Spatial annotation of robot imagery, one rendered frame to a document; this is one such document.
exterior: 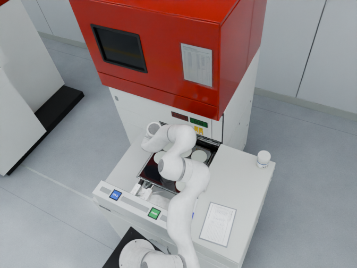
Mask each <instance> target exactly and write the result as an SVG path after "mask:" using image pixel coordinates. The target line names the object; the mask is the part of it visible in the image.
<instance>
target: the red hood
mask: <svg viewBox="0 0 357 268"><path fill-rule="evenodd" d="M69 2H70V5H71V8H72V10H73V13H74V15H75V18H76V20H77V22H78V25H79V27H80V30H81V32H82V35H83V37H84V40H85V42H86V45H87V48H88V50H89V53H90V55H91V58H92V60H93V63H94V65H95V68H96V70H97V73H98V75H99V78H100V81H101V83H102V85H104V86H108V87H111V88H114V89H118V90H121V91H124V92H127V93H130V94H133V95H137V96H140V97H143V98H146V99H149V100H152V101H156V102H159V103H162V104H165V105H168V106H171V107H175V108H178V109H181V110H184V111H187V112H190V113H194V114H197V115H200V116H204V117H206V118H209V119H212V120H216V121H219V120H220V118H221V116H222V115H223V113H224V111H225V109H226V107H227V105H228V104H229V102H230V100H231V98H232V96H233V94H234V93H235V91H236V89H237V87H238V85H239V83H240V82H241V80H242V78H243V76H244V74H245V72H246V71H247V69H248V67H249V65H250V63H251V61H252V60H253V58H254V56H255V54H256V52H257V50H258V49H259V47H260V45H261V37H262V31H263V26H264V19H265V12H266V5H267V0H69Z"/></svg>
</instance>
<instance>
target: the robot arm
mask: <svg viewBox="0 0 357 268"><path fill-rule="evenodd" d="M146 131H147V133H146V135H145V137H144V139H143V141H142V142H141V148H142V149H143V150H144V151H146V152H150V153H156V152H158V151H160V150H162V149H163V148H164V147H165V146H166V145H167V144H168V143H174V145H173V146H172V148H171V149H169V150H168V151H167V152H166V153H165V154H164V155H163V156H162V157H161V159H160V160H159V163H158V171H159V173H160V175H161V176H162V177H163V178H165V179H167V180H172V181H178V182H184V183H185V187H184V189H183V190H182V191H181V192H180V193H178V194H177V195H176V196H174V197H173V198H172V199H171V201H170V203H169V206H168V211H167V222H166V226H167V232H168V235H169V236H170V238H171V239H172V240H173V241H174V242H175V243H176V245H177V248H178V254H177V255H166V254H164V253H163V252H160V251H157V250H155V249H154V247H153V246H152V244H151V243H150V242H148V241H146V240H143V239H135V240H132V241H130V242H129V243H127V244H126V245H125V246H124V248H123V249H122V251H121V254H120V258H119V266H120V268H200V265H199V261H198V258H197V255H196V251H195V249H194V246H193V242H192V237H191V222H192V214H193V207H194V204H195V201H196V199H197V198H198V196H199V195H200V194H201V193H202V192H203V191H204V190H205V188H206V187H207V185H208V183H209V181H210V170H209V168H208V167H207V166H206V165H205V164H204V163H203V162H200V161H196V160H192V159H188V158H184V157H181V156H180V155H181V154H183V153H185V152H187V151H189V150H191V149H192V148H193V147H194V146H195V144H196V141H197V135H196V131H195V130H194V128H193V127H192V126H190V125H187V124H166V125H163V126H161V125H160V124H159V123H158V122H152V123H150V124H148V126H147V129H146Z"/></svg>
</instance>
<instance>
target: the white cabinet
mask: <svg viewBox="0 0 357 268"><path fill-rule="evenodd" d="M268 187H269V186H268ZM267 190H268V188H267ZM266 194H267V191H266ZM266 194H265V197H266ZM265 197H264V199H263V202H262V205H261V208H260V211H259V213H258V218H257V219H256V222H255V224H254V227H253V230H252V232H251V236H250V238H249V241H248V244H247V246H246V249H245V252H244V255H243V257H242V260H241V264H240V268H241V267H242V264H243V261H244V258H245V255H246V253H247V250H248V247H249V244H250V241H251V239H252V236H253V233H254V230H255V228H256V225H257V223H258V219H259V216H260V212H261V209H262V206H263V204H264V200H265ZM93 202H94V203H95V204H96V205H97V207H98V208H99V209H100V211H101V212H102V213H103V215H104V216H105V218H106V219H107V220H108V222H109V223H110V224H111V226H112V227H113V228H114V230H115V231H116V232H117V234H118V235H119V236H120V238H121V239H122V238H123V237H124V235H125V234H126V232H127V231H128V229H129V228H130V226H131V227H133V228H134V229H136V230H137V232H139V233H140V234H142V235H143V236H144V237H145V238H147V239H148V240H149V239H152V240H154V241H156V242H158V243H160V244H161V245H163V246H165V247H166V248H167V251H168V254H169V255H177V254H178V248H177V245H176V243H175V242H174V241H173V240H172V239H170V238H167V237H165V236H163V235H162V234H160V233H158V232H156V231H154V230H152V229H149V228H147V227H145V226H144V225H142V224H140V223H138V222H136V221H134V220H132V219H130V218H128V217H126V216H124V215H122V214H120V213H118V212H116V211H114V210H112V209H110V208H108V207H106V206H104V205H102V204H100V203H98V202H96V201H94V200H93ZM195 252H196V255H197V258H198V261H199V265H200V268H229V267H227V266H225V265H223V264H221V263H219V262H217V261H215V260H213V259H211V258H209V257H207V256H205V255H203V254H201V253H199V252H197V251H195Z"/></svg>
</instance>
